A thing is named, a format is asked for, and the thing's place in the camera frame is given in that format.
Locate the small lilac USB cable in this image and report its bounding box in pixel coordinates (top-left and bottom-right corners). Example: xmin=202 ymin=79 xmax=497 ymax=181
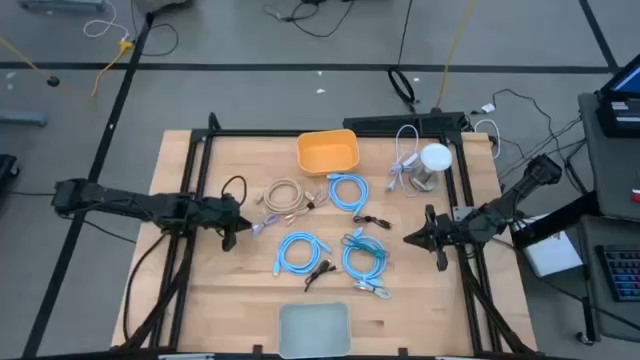
xmin=250 ymin=214 xmax=282 ymax=238

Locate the white looped cable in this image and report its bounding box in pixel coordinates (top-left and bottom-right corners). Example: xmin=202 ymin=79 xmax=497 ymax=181
xmin=472 ymin=118 xmax=502 ymax=161

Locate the thin black floor cable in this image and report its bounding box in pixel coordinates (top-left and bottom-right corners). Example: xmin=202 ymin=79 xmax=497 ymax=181
xmin=128 ymin=0 xmax=180 ymax=58

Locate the black device with labels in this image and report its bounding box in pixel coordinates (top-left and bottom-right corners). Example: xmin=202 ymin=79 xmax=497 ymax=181
xmin=594 ymin=93 xmax=640 ymax=140

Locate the rose cable bundle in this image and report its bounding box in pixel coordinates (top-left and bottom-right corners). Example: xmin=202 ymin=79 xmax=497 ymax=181
xmin=284 ymin=188 xmax=332 ymax=226

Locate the white box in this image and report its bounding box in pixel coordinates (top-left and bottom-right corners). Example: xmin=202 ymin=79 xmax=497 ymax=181
xmin=511 ymin=214 xmax=585 ymax=279

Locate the grey equipment base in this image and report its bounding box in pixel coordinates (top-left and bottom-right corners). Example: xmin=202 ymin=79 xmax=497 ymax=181
xmin=17 ymin=0 xmax=107 ymax=14

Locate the grey furniture foot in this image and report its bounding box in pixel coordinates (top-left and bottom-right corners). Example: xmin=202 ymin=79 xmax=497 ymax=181
xmin=0 ymin=109 xmax=49 ymax=128

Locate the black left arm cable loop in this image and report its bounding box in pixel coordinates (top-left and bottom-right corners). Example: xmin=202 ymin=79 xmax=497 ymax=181
xmin=220 ymin=174 xmax=249 ymax=207

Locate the black box at floor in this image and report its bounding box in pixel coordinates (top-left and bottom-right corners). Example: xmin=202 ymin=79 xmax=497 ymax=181
xmin=0 ymin=153 xmax=21 ymax=195

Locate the clear cup with white lid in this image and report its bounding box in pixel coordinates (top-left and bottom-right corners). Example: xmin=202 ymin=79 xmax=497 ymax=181
xmin=408 ymin=142 xmax=455 ymax=194

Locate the beige USB cable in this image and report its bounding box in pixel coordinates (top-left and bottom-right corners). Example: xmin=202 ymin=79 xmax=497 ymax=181
xmin=256 ymin=178 xmax=306 ymax=217

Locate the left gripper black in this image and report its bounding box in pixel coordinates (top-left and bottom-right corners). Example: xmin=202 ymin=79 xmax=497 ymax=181
xmin=200 ymin=194 xmax=253 ymax=253

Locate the white bundled cable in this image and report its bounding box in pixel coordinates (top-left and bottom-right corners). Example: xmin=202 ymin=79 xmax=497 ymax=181
xmin=384 ymin=123 xmax=423 ymax=199

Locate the black arm base cable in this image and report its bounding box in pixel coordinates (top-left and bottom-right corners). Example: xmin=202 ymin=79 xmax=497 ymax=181
xmin=121 ymin=231 xmax=174 ymax=350

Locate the short black cable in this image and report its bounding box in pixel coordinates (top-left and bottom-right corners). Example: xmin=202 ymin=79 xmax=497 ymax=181
xmin=352 ymin=213 xmax=393 ymax=232
xmin=302 ymin=258 xmax=338 ymax=294

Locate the dark teal cable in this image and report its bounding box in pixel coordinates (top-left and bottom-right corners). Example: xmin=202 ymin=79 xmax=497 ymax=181
xmin=341 ymin=233 xmax=390 ymax=261

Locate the black aluminium table frame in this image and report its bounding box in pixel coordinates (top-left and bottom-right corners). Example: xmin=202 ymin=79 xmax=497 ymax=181
xmin=117 ymin=111 xmax=539 ymax=359

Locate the grey desk cart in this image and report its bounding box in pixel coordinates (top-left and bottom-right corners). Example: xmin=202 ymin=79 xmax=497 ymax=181
xmin=576 ymin=91 xmax=640 ymax=345

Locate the silver white cable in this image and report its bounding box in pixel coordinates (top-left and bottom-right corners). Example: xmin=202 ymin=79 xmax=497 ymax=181
xmin=351 ymin=278 xmax=393 ymax=301

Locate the laptop screen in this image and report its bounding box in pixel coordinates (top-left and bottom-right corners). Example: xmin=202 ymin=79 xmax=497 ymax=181
xmin=599 ymin=51 xmax=640 ymax=100

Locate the yellow floor cable with plug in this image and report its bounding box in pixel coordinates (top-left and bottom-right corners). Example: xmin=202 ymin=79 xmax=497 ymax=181
xmin=0 ymin=35 xmax=136 ymax=99

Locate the backlit black keyboard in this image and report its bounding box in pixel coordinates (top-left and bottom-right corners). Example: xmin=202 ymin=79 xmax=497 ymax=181
xmin=594 ymin=244 xmax=640 ymax=303

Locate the white floor cable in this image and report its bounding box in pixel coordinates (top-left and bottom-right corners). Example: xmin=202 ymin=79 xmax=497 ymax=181
xmin=81 ymin=0 xmax=131 ymax=42

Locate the long yellow floor cable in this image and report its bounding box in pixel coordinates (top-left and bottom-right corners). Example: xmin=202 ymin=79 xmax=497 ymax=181
xmin=436 ymin=0 xmax=475 ymax=110

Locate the black cable with coil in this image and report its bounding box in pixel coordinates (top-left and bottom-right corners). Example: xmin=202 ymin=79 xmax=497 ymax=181
xmin=386 ymin=0 xmax=418 ymax=113

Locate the tangled black floor cable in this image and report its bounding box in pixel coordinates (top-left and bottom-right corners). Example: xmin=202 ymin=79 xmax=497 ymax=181
xmin=261 ymin=0 xmax=357 ymax=39

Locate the black cables to desk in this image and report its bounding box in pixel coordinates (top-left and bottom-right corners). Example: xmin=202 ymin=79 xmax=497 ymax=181
xmin=491 ymin=88 xmax=587 ymax=195

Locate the orange plastic bin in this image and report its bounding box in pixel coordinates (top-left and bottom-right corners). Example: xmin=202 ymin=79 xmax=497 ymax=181
xmin=296 ymin=128 xmax=361 ymax=177

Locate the light blue cable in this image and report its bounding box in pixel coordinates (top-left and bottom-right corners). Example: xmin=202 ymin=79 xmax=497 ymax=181
xmin=340 ymin=226 xmax=391 ymax=288
xmin=327 ymin=172 xmax=371 ymax=217
xmin=271 ymin=230 xmax=333 ymax=278

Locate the black cart bar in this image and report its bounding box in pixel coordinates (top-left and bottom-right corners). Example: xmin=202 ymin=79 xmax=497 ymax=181
xmin=509 ymin=190 xmax=602 ymax=250

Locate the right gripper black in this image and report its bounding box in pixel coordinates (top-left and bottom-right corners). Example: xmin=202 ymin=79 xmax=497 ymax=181
xmin=403 ymin=203 xmax=472 ymax=273

